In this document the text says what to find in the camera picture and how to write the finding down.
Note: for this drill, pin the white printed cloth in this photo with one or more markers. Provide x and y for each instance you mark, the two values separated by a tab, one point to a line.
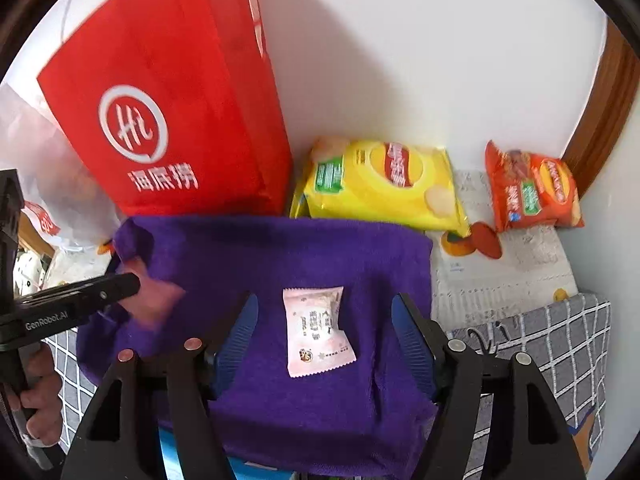
500	270

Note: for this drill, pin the small pink snack packet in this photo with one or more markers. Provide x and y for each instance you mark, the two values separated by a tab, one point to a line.
315	330

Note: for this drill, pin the person's left hand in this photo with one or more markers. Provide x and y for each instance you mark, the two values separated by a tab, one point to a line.
42	400

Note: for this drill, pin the grey checkered bedsheet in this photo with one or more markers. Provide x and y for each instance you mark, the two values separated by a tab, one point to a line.
565	325

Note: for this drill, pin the red paper shopping bag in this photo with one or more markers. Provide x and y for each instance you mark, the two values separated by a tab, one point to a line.
175	60

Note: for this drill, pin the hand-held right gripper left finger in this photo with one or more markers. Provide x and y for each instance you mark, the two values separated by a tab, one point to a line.
240	340

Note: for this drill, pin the brown wooden frame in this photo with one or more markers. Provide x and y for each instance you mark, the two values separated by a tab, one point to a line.
605	110

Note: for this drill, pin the orange chip bag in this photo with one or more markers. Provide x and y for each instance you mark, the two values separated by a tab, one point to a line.
545	190

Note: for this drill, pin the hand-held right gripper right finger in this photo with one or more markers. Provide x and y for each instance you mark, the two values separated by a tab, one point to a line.
412	342

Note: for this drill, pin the yellow chip bag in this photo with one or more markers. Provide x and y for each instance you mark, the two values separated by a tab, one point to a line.
380	185

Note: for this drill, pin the purple towel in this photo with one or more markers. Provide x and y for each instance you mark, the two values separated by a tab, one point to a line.
300	250

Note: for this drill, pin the light blue tissue pack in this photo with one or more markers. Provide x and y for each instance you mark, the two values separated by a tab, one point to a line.
260	472

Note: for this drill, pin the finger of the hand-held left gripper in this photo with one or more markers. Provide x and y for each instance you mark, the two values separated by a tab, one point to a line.
90	291

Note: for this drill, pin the white plastic bag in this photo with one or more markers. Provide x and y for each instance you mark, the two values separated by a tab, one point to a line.
45	160

